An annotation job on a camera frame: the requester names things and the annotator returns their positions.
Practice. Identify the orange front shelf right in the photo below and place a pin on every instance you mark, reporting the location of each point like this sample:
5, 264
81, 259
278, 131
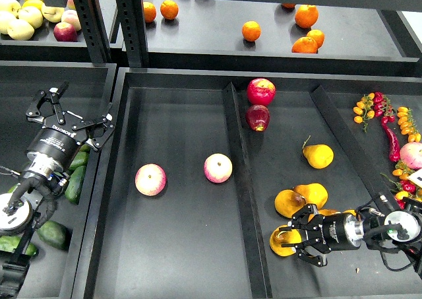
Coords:
305, 44

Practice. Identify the pink apple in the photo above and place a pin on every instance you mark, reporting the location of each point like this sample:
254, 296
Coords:
150, 179
218, 168

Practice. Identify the pink apple centre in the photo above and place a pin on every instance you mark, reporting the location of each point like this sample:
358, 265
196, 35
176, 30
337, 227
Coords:
218, 168

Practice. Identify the black left tray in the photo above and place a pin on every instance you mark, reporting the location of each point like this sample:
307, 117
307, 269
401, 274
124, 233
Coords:
52, 272

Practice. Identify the black tray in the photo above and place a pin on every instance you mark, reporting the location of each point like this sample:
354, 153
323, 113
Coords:
198, 239
52, 272

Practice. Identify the yellow pear lone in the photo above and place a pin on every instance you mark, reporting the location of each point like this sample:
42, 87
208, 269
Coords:
318, 156

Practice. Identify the orange cherry tomato vine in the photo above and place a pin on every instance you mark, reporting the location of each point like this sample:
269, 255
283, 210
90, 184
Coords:
408, 125

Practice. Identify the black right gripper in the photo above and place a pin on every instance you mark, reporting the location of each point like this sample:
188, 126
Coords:
323, 233

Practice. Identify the black centre tray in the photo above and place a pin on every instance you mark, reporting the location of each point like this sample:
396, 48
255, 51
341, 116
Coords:
198, 239

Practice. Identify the pink apple left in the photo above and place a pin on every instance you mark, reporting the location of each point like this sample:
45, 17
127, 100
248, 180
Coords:
150, 179

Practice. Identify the yellow pear with stem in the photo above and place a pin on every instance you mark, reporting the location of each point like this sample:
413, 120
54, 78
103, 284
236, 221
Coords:
281, 237

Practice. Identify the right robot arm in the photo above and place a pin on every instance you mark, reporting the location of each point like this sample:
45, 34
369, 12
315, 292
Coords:
398, 231

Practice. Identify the dark green avocado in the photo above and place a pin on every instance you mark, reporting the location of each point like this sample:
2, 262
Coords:
74, 188

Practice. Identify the yellow pear left pile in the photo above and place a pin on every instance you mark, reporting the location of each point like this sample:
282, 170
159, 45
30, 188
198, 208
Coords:
288, 202

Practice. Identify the red chili pepper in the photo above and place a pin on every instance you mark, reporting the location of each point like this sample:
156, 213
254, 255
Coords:
394, 146

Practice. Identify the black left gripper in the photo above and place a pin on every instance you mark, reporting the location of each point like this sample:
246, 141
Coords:
57, 140

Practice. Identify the large orange shelf right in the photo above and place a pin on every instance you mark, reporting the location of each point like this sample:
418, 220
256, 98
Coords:
306, 16

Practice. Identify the pink apple right edge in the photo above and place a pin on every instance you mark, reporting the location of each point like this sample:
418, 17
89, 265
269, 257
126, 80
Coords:
410, 155

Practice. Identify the orange centre shelf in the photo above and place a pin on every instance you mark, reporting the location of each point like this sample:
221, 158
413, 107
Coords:
251, 31

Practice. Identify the yellow pear bottom pile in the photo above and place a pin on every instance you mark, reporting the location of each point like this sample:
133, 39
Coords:
324, 212

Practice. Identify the dark red apple lower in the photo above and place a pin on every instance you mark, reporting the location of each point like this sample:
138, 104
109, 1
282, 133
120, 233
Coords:
258, 117

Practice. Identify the red apple on shelf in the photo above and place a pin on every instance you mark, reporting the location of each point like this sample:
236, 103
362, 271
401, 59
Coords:
65, 32

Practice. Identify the red apple upper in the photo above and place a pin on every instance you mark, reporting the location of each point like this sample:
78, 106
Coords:
261, 91

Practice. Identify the yellow pear top pile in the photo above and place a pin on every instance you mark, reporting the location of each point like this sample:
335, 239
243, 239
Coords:
314, 193

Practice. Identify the orange shelf left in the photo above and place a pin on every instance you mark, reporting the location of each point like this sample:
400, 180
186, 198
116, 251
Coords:
169, 9

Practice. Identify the yellow pear pile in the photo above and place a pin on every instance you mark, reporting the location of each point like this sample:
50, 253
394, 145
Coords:
288, 202
324, 212
314, 193

